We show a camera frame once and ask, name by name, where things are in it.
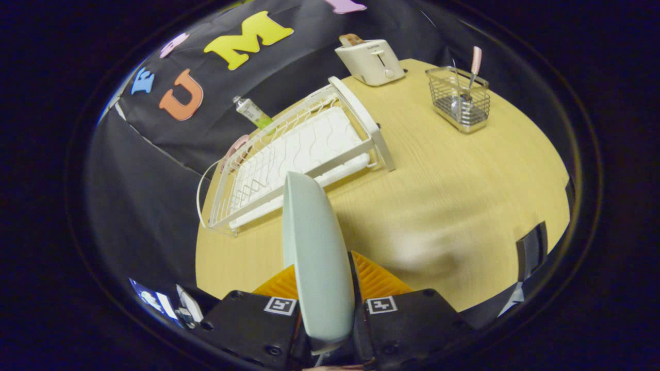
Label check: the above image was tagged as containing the clear bottle with green liquid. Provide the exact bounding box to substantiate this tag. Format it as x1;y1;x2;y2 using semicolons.
232;96;274;129

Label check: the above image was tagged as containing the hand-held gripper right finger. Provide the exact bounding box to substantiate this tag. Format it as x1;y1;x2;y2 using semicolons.
348;251;472;371

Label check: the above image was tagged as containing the white wire dish rack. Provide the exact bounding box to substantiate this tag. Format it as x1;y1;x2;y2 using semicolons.
196;76;396;238

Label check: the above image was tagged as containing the pink plate with food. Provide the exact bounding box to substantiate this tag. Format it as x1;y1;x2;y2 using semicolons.
221;134;250;173

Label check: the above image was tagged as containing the spoon with red checked handle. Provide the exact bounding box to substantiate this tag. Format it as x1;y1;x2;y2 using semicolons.
450;46;483;116

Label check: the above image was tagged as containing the pale green plate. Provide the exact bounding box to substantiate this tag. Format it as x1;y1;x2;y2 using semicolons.
282;171;355;355

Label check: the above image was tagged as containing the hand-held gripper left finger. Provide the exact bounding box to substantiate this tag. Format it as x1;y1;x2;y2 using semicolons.
199;264;311;371

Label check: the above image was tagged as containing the metal wire basket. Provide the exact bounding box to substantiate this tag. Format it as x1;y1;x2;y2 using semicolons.
425;65;491;134

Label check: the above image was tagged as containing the cream toaster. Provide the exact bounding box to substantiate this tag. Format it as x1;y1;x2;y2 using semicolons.
335;39;406;87

